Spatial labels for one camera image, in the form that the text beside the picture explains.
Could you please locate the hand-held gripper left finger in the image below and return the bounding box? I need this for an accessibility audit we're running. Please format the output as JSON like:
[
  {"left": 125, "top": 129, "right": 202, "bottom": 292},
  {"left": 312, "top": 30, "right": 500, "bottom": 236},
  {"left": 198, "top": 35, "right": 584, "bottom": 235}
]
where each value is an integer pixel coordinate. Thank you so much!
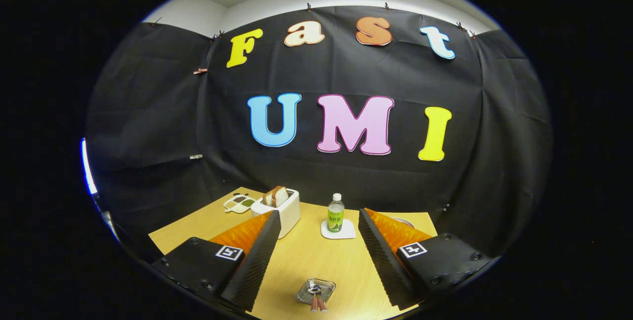
[{"left": 151, "top": 210, "right": 282, "bottom": 312}]

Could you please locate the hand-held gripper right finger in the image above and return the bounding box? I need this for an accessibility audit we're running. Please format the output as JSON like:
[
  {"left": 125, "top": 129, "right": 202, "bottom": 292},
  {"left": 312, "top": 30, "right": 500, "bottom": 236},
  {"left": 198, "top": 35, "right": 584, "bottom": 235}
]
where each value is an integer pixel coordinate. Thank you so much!
[{"left": 357, "top": 207, "right": 495, "bottom": 311}]

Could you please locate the white square coaster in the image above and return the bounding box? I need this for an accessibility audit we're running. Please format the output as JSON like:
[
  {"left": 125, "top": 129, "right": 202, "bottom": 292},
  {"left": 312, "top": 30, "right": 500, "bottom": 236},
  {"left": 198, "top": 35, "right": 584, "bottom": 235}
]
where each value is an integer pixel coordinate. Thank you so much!
[{"left": 321, "top": 219, "right": 357, "bottom": 239}]

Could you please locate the green drink bottle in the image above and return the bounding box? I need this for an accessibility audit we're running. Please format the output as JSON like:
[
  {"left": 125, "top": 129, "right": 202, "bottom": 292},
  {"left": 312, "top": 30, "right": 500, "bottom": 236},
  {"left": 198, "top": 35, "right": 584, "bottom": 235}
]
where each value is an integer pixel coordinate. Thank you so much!
[{"left": 327, "top": 193, "right": 345, "bottom": 233}]

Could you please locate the white toaster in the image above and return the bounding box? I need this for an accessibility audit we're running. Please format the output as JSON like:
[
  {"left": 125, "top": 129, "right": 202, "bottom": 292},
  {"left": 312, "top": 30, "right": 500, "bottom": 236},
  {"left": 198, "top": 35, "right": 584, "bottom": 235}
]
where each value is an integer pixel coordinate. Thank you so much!
[{"left": 251, "top": 188, "right": 301, "bottom": 239}]

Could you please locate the white divided dish with beans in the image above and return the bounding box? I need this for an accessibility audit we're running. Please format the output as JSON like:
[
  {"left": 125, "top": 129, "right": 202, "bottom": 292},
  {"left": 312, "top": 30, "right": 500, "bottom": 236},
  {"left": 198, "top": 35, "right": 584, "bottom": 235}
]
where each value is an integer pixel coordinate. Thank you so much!
[{"left": 224, "top": 194, "right": 256, "bottom": 214}]

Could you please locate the metal wire rack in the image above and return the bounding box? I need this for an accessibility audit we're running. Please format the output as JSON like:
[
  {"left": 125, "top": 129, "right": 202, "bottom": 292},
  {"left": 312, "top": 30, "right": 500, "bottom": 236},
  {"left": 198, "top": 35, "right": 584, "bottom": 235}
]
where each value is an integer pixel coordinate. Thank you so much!
[{"left": 296, "top": 278, "right": 336, "bottom": 306}]

